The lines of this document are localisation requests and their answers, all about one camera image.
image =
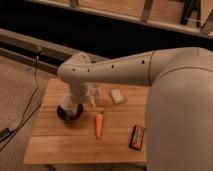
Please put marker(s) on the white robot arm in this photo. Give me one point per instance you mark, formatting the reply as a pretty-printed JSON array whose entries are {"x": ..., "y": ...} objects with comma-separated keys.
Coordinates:
[{"x": 179, "y": 106}]

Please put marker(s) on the black power adapter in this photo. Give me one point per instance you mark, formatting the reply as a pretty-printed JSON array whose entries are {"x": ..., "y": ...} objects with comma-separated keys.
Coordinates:
[{"x": 4, "y": 134}]

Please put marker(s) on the clear plastic bottle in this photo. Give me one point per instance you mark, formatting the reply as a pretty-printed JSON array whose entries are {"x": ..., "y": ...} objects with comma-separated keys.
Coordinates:
[{"x": 97, "y": 93}]

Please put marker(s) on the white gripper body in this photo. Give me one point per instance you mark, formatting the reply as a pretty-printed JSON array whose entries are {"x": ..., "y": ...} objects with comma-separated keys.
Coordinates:
[{"x": 80, "y": 93}]

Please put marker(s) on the dark brown bowl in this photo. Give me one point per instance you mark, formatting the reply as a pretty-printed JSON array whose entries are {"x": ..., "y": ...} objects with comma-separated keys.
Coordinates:
[{"x": 69, "y": 114}]

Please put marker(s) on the orange pepper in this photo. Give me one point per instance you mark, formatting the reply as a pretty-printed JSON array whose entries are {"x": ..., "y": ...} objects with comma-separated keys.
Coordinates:
[{"x": 99, "y": 124}]

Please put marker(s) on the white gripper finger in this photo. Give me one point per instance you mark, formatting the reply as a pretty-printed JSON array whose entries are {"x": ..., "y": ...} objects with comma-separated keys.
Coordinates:
[
  {"x": 73, "y": 108},
  {"x": 92, "y": 103}
]

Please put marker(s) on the red black snack bar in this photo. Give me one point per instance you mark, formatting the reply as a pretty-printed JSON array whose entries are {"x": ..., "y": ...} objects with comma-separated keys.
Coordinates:
[{"x": 137, "y": 137}]

